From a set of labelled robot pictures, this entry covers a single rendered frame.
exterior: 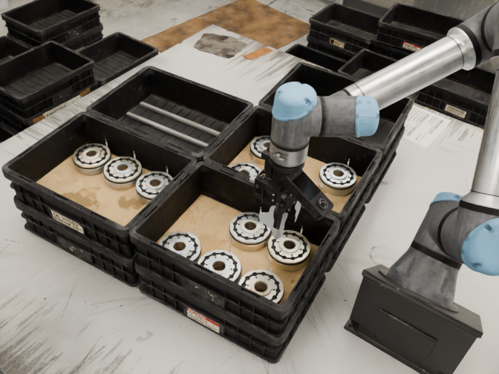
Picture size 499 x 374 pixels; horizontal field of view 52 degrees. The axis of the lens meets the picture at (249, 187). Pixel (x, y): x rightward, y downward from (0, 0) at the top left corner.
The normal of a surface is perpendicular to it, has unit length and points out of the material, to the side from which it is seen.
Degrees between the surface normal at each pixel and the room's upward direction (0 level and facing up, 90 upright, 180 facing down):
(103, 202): 0
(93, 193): 0
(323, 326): 0
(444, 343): 90
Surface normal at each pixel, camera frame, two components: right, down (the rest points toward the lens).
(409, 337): -0.57, 0.55
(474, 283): 0.05, -0.72
